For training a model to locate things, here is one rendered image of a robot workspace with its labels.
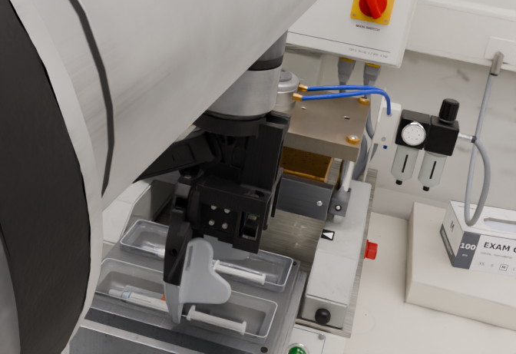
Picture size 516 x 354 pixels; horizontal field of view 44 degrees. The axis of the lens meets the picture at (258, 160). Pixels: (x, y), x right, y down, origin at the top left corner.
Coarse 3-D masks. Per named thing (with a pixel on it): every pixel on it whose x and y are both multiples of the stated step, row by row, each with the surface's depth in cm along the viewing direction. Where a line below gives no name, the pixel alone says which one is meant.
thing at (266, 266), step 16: (144, 224) 74; (128, 240) 70; (144, 240) 71; (160, 240) 71; (256, 256) 71; (272, 256) 71; (240, 272) 68; (256, 272) 68; (272, 272) 69; (288, 272) 69
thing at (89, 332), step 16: (304, 288) 75; (288, 320) 67; (80, 336) 57; (96, 336) 56; (112, 336) 56; (128, 336) 56; (144, 336) 56; (288, 336) 65; (64, 352) 59; (80, 352) 58; (96, 352) 57; (112, 352) 57; (128, 352) 56; (144, 352) 56; (160, 352) 55; (176, 352) 55; (192, 352) 55
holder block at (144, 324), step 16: (112, 256) 69; (128, 256) 69; (144, 256) 69; (240, 288) 67; (256, 288) 67; (288, 288) 68; (96, 304) 61; (112, 304) 62; (288, 304) 68; (96, 320) 62; (112, 320) 61; (128, 320) 61; (144, 320) 60; (160, 320) 61; (160, 336) 60; (176, 336) 60; (192, 336) 60; (208, 336) 60; (224, 336) 60; (272, 336) 61; (208, 352) 60; (224, 352) 59; (240, 352) 59; (256, 352) 59; (272, 352) 60
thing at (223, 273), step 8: (160, 224) 74; (120, 248) 70; (128, 248) 69; (136, 248) 69; (152, 256) 69; (160, 256) 69; (216, 272) 68; (224, 272) 68; (240, 280) 68; (248, 280) 67; (256, 280) 67; (264, 288) 67; (272, 288) 67; (280, 288) 67
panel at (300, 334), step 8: (296, 328) 74; (304, 328) 74; (296, 336) 74; (304, 336) 74; (312, 336) 74; (320, 336) 73; (328, 336) 73; (296, 344) 74; (304, 344) 74; (312, 344) 74; (320, 344) 74; (312, 352) 74; (320, 352) 73
